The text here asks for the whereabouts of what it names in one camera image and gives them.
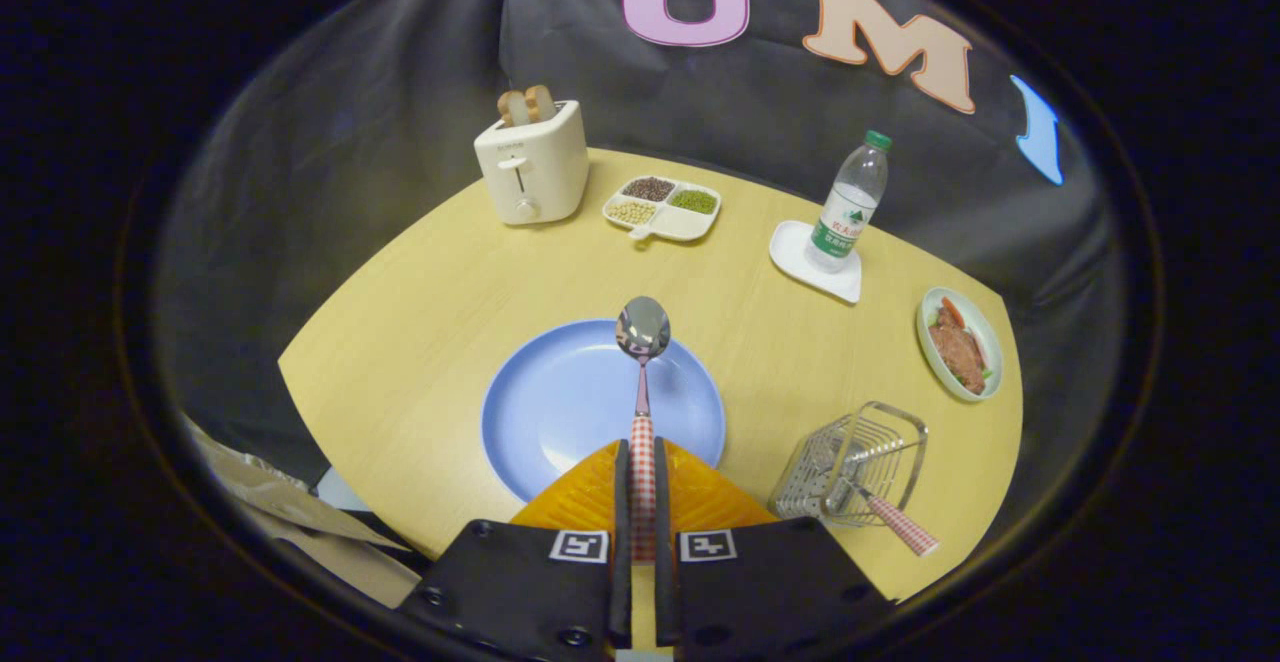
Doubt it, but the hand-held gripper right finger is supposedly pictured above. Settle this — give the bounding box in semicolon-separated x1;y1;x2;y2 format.
653;439;896;661

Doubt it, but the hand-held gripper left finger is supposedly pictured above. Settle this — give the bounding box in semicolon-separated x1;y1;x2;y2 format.
395;439;633;661

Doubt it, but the fork with red checkered handle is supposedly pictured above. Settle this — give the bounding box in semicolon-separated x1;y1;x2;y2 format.
822;442;941;557

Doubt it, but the spoon with red checkered handle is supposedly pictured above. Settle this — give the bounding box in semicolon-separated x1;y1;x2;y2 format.
615;296;672;563

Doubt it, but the blue round plate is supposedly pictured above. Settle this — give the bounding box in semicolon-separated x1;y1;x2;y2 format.
481;319;726;503

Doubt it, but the brown paper bag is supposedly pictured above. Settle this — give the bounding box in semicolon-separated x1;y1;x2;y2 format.
185;417;423;609

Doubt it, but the green plate with meat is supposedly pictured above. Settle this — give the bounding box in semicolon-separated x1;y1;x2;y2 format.
916;287;1004;403

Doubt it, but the white square coaster tray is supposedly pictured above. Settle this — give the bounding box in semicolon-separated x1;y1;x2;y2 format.
769;220;863;304

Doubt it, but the clear green-capped water bottle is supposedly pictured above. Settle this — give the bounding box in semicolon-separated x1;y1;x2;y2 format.
805;130;893;274

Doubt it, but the white divided bean dish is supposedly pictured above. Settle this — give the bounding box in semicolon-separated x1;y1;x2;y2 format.
602;175;722;243

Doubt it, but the cream white toaster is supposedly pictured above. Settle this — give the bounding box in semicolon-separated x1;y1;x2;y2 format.
473;99;590;226

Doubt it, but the metal wire basket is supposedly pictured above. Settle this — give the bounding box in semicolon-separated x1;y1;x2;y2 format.
768;401;929;528

